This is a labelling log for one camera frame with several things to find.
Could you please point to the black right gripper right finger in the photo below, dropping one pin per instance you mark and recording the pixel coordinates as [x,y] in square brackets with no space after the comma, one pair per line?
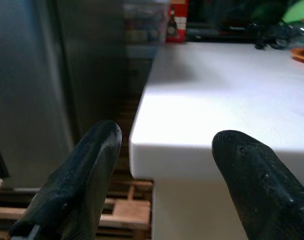
[262,190]

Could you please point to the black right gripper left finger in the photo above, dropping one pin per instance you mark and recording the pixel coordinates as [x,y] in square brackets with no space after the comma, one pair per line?
[74,180]

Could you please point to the grey fridge body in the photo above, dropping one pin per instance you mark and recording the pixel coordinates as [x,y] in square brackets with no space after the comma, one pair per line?
[29,87]

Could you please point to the wooden slatted pallet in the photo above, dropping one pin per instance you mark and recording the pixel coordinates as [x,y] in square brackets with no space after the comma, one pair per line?
[132,212]

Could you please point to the white kitchen island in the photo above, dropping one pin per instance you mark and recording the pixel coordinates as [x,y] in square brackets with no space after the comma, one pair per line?
[217,100]

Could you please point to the orange plate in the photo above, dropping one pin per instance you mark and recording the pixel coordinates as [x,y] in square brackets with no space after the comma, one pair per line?
[302,55]

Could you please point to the black lumpy object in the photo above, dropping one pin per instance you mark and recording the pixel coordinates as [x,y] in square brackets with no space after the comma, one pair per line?
[274,37]

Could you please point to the clear storage container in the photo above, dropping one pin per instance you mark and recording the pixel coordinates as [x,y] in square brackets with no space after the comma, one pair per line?
[144,22]

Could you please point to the green rounded object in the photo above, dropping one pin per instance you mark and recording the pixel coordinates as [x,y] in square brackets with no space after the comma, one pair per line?
[295,12]

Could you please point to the red printed carton box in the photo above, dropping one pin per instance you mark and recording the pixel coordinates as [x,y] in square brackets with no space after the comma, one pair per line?
[177,22]

